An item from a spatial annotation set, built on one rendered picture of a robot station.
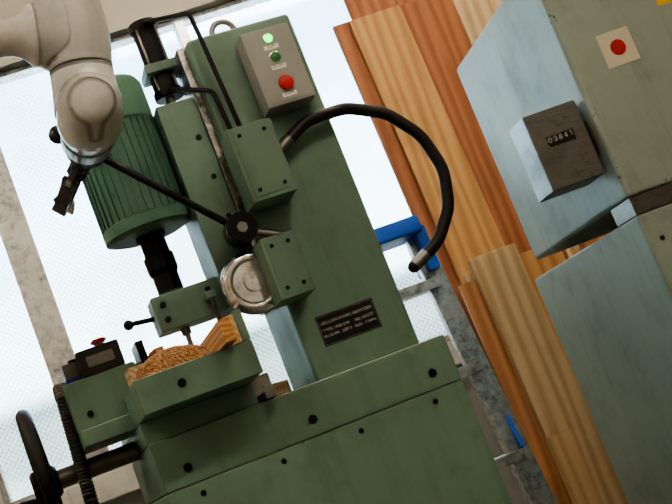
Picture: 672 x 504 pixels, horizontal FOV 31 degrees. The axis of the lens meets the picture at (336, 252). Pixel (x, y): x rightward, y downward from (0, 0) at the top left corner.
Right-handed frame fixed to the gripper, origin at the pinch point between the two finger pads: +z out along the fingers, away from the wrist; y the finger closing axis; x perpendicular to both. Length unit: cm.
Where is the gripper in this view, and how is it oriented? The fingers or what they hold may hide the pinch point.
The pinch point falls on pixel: (84, 177)
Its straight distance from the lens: 231.0
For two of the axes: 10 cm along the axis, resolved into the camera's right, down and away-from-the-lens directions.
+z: -2.2, 2.4, 9.5
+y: 4.1, -8.5, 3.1
